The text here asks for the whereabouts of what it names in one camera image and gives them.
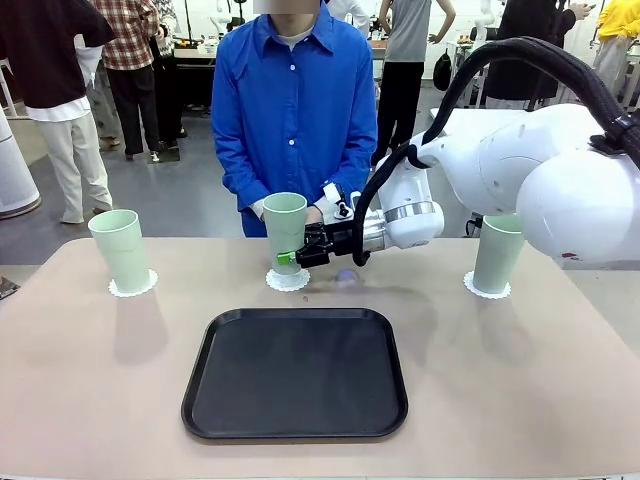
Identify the pale green plastic cup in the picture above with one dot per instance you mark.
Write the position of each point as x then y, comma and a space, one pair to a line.
282, 225
495, 260
120, 255

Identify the person in yellow top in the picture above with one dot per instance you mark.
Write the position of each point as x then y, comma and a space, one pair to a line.
617, 30

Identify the background work table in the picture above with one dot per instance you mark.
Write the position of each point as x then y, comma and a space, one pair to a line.
192, 52

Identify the person's right forearm blue sleeve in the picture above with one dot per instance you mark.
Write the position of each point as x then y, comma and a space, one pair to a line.
245, 195

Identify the person in dark patterned top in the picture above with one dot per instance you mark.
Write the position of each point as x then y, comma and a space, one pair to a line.
167, 75

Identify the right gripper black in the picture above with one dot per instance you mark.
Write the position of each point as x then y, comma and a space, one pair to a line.
340, 242

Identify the black plastic tray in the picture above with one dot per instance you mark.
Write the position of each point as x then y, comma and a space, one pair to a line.
300, 390

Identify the person's left hand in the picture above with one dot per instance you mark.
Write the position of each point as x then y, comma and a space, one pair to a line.
316, 215

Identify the dark patterned board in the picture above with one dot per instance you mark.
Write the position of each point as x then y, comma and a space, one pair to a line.
6, 288

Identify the person in grey shirt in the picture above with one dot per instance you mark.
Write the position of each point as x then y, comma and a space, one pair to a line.
407, 30

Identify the white cylindrical column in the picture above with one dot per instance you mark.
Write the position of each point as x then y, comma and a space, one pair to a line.
15, 170

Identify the person's left forearm blue sleeve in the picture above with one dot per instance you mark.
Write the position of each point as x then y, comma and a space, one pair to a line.
350, 175

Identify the black backpack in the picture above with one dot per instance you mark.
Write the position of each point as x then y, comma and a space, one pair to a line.
442, 72

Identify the person in black top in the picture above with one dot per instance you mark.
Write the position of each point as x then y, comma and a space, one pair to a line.
40, 50

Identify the person in blue shirt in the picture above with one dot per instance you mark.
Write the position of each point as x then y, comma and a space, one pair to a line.
290, 100

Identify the white scalloped paper coaster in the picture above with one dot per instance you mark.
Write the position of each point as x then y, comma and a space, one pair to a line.
131, 295
492, 296
287, 284

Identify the person in plaid shirt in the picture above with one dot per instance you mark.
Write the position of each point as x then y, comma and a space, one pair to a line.
125, 35

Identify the person in black clothes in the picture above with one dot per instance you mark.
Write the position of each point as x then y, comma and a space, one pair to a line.
525, 80

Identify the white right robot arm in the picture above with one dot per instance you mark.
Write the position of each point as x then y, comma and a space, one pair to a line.
500, 160

